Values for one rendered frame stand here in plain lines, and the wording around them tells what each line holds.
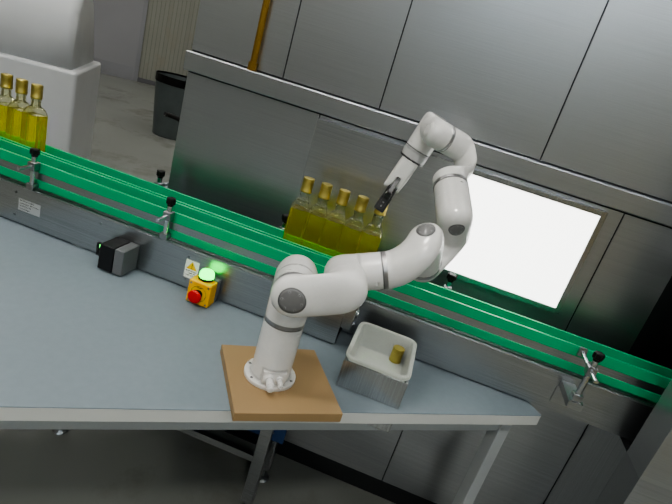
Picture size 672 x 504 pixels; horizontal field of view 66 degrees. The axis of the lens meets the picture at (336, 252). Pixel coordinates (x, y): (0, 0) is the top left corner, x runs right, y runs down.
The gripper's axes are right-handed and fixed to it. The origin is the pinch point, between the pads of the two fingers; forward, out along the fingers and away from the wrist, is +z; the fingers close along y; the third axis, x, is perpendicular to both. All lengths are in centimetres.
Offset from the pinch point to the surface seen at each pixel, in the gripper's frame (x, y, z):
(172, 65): -487, -803, 200
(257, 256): -21.8, 13.3, 30.5
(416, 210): 9.9, -11.8, -0.9
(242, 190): -42, -15, 27
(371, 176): -7.7, -11.9, -2.1
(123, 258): -54, 23, 50
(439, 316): 32.3, 4.4, 18.1
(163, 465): -14, 9, 124
